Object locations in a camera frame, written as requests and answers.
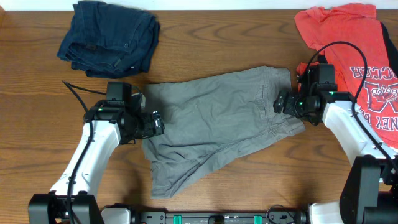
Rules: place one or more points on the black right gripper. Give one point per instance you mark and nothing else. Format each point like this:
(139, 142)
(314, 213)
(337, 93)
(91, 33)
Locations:
(288, 107)

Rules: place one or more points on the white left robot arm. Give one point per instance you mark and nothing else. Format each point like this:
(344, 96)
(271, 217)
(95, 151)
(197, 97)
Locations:
(107, 125)

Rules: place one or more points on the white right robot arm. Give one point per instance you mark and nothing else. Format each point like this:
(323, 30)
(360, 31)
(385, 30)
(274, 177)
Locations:
(370, 191)

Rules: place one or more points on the folded dark navy garment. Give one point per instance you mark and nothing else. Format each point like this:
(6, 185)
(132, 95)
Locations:
(110, 41)

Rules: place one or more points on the red printed t-shirt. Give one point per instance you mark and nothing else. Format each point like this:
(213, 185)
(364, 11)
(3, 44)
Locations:
(377, 98)

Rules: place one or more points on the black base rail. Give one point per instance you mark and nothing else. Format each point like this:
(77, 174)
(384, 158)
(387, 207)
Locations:
(274, 215)

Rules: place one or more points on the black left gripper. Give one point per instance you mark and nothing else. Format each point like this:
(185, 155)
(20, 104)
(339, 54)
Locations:
(148, 130)

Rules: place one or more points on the black garment under red shirt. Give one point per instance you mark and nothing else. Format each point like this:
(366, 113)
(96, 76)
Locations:
(370, 35)

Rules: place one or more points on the grey shorts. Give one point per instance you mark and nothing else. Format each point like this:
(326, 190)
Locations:
(209, 122)

